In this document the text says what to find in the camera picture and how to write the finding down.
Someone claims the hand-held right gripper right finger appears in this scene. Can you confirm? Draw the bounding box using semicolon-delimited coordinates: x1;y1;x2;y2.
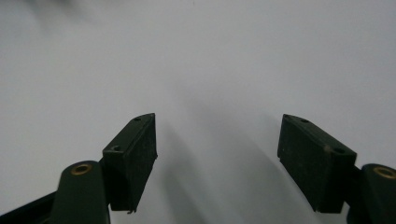
276;113;362;215

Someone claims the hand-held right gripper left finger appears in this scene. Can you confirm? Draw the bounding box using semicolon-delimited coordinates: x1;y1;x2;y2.
99;112;159;215

